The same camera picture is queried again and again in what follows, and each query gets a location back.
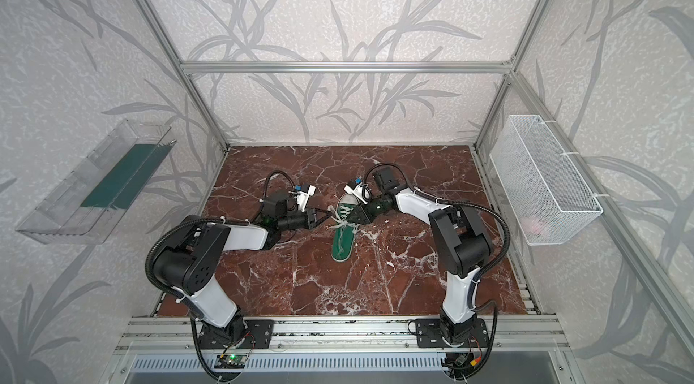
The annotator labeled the green canvas sneaker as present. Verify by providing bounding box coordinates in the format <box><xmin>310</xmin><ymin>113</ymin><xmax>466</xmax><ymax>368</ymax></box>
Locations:
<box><xmin>329</xmin><ymin>194</ymin><xmax>359</xmax><ymax>262</ymax></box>

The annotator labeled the white wire mesh basket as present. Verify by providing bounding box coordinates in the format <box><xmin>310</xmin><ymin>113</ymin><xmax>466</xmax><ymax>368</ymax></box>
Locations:
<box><xmin>490</xmin><ymin>115</ymin><xmax>603</xmax><ymax>246</ymax></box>

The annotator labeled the aluminium cage frame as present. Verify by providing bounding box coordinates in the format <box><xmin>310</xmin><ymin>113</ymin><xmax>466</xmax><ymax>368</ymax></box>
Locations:
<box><xmin>132</xmin><ymin>0</ymin><xmax>693</xmax><ymax>353</ymax></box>

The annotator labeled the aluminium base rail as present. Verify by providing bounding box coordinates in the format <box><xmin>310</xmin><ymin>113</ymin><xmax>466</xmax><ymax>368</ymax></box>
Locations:
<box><xmin>101</xmin><ymin>315</ymin><xmax>579</xmax><ymax>383</ymax></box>

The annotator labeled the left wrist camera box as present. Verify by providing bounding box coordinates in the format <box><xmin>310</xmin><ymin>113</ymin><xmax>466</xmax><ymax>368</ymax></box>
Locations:
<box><xmin>261</xmin><ymin>185</ymin><xmax>316</xmax><ymax>218</ymax></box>

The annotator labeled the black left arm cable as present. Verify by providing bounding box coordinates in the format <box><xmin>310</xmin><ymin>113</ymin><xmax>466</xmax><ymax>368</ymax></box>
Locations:
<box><xmin>143</xmin><ymin>169</ymin><xmax>296</xmax><ymax>380</ymax></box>

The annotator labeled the right circuit board with wires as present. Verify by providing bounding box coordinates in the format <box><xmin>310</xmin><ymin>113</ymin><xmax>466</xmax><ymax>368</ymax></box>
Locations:
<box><xmin>441</xmin><ymin>351</ymin><xmax>487</xmax><ymax>382</ymax></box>

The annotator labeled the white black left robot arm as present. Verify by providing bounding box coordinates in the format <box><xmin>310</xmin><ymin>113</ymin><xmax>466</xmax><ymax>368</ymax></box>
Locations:
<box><xmin>145</xmin><ymin>207</ymin><xmax>332</xmax><ymax>347</ymax></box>

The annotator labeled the clear plastic wall tray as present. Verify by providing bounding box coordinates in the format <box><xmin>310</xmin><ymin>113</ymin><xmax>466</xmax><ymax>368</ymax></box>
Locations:
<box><xmin>16</xmin><ymin>120</ymin><xmax>176</xmax><ymax>245</ymax></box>

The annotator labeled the pink object in basket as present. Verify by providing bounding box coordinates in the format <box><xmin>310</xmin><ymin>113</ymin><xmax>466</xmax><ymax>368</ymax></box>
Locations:
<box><xmin>522</xmin><ymin>216</ymin><xmax>549</xmax><ymax>237</ymax></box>

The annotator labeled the green circuit board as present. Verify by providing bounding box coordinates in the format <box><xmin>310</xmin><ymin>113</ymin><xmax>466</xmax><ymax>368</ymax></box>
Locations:
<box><xmin>214</xmin><ymin>353</ymin><xmax>249</xmax><ymax>371</ymax></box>

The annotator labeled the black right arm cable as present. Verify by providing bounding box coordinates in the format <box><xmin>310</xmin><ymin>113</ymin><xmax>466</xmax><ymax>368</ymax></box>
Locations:
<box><xmin>360</xmin><ymin>163</ymin><xmax>511</xmax><ymax>380</ymax></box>

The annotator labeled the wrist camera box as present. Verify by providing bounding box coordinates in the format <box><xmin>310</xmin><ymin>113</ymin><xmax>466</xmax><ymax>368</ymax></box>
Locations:
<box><xmin>261</xmin><ymin>185</ymin><xmax>316</xmax><ymax>218</ymax></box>
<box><xmin>344</xmin><ymin>167</ymin><xmax>401</xmax><ymax>204</ymax></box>

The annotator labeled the white shoelace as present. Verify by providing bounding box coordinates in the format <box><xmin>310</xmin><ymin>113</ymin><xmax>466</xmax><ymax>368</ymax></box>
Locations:
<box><xmin>328</xmin><ymin>203</ymin><xmax>359</xmax><ymax>238</ymax></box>

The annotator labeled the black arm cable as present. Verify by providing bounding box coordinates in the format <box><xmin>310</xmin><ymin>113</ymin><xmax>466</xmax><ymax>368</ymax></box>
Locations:
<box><xmin>143</xmin><ymin>169</ymin><xmax>296</xmax><ymax>380</ymax></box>
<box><xmin>360</xmin><ymin>163</ymin><xmax>511</xmax><ymax>380</ymax></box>

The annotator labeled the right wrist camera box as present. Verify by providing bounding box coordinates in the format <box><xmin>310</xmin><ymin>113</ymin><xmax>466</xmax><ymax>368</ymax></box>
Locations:
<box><xmin>344</xmin><ymin>167</ymin><xmax>401</xmax><ymax>204</ymax></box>

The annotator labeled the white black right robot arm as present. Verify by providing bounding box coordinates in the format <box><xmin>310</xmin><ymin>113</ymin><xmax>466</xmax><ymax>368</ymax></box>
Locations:
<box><xmin>346</xmin><ymin>187</ymin><xmax>493</xmax><ymax>351</ymax></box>

